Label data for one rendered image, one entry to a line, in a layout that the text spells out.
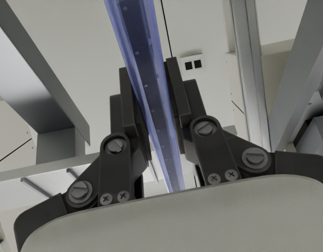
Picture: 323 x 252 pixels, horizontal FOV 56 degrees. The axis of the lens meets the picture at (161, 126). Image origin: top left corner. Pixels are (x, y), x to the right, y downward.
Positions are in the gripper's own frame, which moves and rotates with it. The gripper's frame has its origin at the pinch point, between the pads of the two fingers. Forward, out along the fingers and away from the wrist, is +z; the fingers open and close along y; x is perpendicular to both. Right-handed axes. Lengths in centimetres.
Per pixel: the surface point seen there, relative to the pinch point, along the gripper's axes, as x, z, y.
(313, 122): -31.3, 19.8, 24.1
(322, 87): -22.1, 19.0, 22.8
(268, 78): -42, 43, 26
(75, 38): -98, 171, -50
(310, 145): -36.4, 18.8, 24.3
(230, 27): -47, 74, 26
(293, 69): -20.7, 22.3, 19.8
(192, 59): -116, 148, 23
